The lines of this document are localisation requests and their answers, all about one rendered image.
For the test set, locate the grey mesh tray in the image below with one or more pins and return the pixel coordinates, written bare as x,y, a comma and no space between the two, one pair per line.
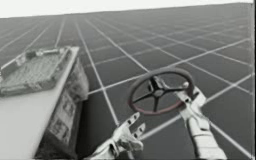
31,71

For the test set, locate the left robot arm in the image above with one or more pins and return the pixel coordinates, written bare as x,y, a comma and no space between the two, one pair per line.
103,152

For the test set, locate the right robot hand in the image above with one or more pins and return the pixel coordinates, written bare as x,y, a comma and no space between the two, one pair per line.
192,104

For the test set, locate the dark steering wheel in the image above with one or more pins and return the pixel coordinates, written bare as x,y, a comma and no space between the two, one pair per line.
156,92

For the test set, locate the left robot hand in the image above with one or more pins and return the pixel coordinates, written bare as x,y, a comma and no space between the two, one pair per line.
128,136

